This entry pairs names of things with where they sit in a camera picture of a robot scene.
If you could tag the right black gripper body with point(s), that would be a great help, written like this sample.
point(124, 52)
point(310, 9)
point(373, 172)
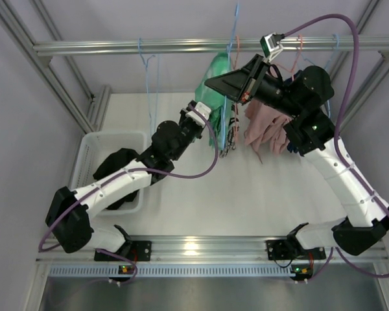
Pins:
point(256, 80)

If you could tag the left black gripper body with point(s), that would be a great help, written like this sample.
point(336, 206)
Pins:
point(188, 122)

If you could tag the green patterned trousers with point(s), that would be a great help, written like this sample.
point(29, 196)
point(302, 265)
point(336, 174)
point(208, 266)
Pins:
point(213, 99)

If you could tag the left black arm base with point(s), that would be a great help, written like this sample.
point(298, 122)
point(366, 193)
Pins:
point(139, 250)

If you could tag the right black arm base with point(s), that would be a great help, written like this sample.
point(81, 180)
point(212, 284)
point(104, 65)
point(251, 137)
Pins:
point(283, 249)

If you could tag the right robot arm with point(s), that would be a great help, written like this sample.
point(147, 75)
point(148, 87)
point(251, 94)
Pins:
point(313, 133)

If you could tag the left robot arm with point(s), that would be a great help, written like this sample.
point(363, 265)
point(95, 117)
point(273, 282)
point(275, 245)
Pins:
point(72, 215)

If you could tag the white black printed trousers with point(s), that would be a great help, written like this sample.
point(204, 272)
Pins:
point(232, 132)

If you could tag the pink hanger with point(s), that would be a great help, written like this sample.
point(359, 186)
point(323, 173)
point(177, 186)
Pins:
point(235, 60)
point(294, 67)

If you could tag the pink trousers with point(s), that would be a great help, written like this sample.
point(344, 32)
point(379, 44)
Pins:
point(265, 126)

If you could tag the navy blue trousers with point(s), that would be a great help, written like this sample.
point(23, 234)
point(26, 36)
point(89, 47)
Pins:
point(290, 147)

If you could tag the white perforated plastic basket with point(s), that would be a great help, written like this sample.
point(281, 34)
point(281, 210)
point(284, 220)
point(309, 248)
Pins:
point(94, 149)

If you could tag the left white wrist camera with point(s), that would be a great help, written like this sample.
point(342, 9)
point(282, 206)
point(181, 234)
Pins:
point(204, 110)

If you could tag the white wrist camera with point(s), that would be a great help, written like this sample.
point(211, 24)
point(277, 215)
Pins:
point(272, 46)
point(204, 110)

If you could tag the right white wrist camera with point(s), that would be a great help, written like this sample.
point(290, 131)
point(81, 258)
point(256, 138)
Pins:
point(272, 46)

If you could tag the aluminium hanging rail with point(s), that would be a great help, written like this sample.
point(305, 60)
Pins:
point(76, 48)

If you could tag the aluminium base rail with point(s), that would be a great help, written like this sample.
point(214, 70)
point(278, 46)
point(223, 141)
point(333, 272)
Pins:
point(207, 249)

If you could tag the right aluminium frame strut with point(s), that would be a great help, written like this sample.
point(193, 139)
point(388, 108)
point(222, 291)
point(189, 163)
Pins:
point(371, 19)

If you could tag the aluminium frame strut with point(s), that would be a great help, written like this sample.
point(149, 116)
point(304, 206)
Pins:
point(90, 121)
point(371, 19)

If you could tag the slotted grey cable duct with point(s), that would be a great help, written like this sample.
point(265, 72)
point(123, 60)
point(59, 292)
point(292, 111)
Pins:
point(169, 270)

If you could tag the left aluminium frame strut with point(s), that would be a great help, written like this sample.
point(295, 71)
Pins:
point(90, 121)

